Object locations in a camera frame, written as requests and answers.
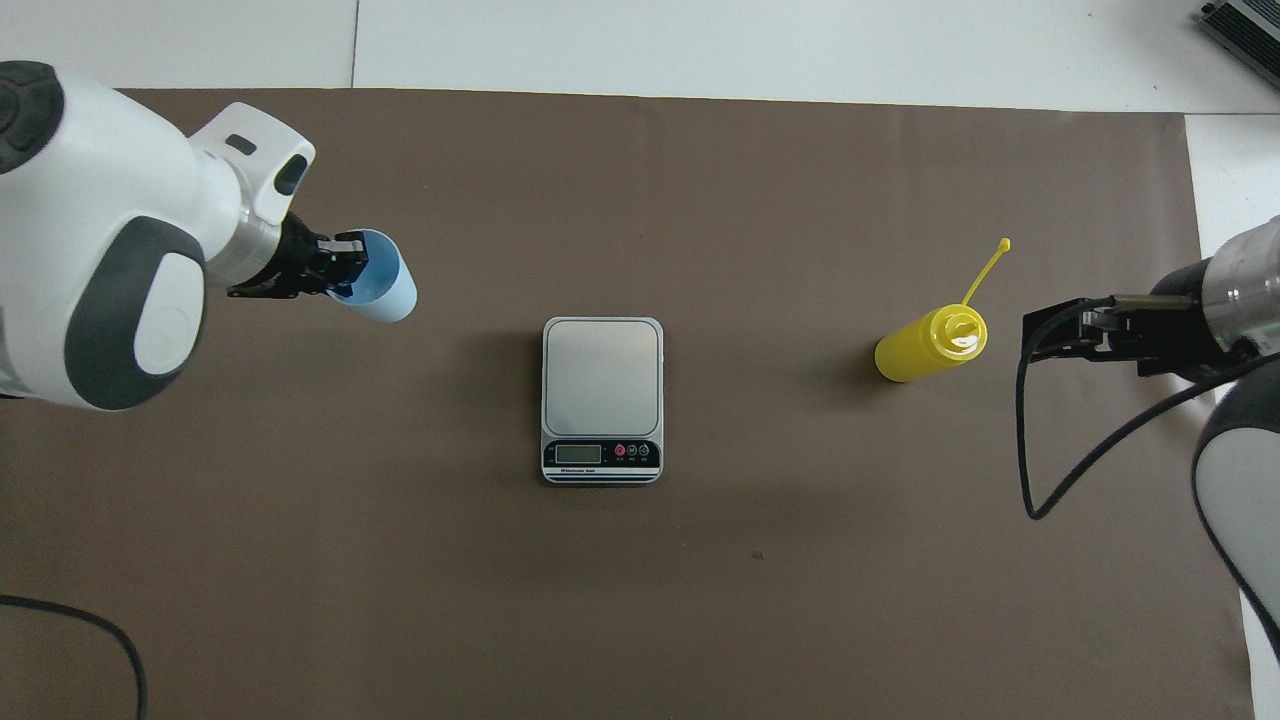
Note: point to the grey metal device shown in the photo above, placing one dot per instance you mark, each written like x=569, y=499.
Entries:
x=1250, y=30

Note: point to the brown table mat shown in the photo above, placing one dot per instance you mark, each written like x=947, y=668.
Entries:
x=600, y=600

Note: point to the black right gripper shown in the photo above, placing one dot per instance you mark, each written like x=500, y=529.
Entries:
x=1180, y=340

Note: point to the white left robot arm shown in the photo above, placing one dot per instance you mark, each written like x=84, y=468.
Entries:
x=100, y=180

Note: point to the light blue plastic cup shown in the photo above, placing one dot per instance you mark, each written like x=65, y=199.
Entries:
x=395, y=295

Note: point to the silver digital kitchen scale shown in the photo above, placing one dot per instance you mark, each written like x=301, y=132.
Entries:
x=600, y=380

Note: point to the yellow squeeze bottle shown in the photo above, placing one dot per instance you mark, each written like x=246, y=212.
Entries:
x=915, y=355

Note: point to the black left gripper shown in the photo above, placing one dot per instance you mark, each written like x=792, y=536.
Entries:
x=295, y=265

